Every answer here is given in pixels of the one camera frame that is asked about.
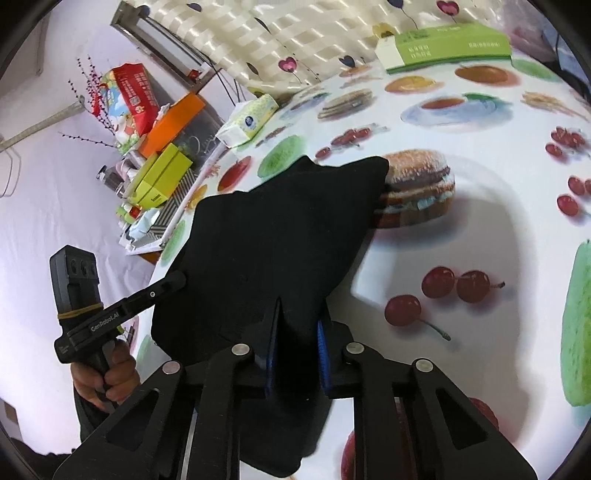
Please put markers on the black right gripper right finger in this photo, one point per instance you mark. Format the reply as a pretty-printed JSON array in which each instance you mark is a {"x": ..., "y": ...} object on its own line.
[{"x": 410, "y": 421}]

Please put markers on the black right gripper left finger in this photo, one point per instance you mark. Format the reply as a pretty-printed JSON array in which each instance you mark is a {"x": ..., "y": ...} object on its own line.
[{"x": 194, "y": 422}]

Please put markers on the black pants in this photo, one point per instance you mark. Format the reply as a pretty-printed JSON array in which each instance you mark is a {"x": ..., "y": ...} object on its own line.
[{"x": 259, "y": 267}]

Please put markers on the person left hand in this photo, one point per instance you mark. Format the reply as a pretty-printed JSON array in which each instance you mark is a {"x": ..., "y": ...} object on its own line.
[{"x": 119, "y": 382}]

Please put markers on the striped side table mat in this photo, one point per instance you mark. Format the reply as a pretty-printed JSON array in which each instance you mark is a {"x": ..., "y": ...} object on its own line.
[{"x": 169, "y": 208}]

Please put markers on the dark pump bottle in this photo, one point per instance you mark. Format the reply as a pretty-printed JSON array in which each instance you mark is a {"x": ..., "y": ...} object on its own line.
[{"x": 109, "y": 177}]

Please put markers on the yellow green shoe box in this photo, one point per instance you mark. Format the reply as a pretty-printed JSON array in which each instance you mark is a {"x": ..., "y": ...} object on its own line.
[{"x": 158, "y": 178}]

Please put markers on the fruit print tablecloth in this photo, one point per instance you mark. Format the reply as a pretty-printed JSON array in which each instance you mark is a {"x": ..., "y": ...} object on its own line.
[{"x": 480, "y": 290}]

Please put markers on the orange box lid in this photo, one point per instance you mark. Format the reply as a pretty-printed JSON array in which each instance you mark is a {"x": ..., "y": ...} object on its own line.
[{"x": 173, "y": 121}]

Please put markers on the red colourful snack bag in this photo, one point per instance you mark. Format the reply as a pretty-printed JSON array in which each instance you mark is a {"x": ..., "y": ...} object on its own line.
[{"x": 131, "y": 106}]

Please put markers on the white green tissue pack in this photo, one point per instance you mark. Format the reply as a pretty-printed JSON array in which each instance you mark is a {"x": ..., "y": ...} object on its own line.
[{"x": 246, "y": 121}]

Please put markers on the heart pattern curtain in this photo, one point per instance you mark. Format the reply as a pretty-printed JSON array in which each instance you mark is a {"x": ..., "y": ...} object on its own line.
[{"x": 282, "y": 47}]

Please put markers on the long green white box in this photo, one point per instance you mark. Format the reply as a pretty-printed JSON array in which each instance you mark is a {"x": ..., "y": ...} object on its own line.
[{"x": 439, "y": 45}]

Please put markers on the clear plastic bag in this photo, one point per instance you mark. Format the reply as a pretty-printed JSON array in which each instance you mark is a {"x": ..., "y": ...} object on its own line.
[{"x": 532, "y": 33}]

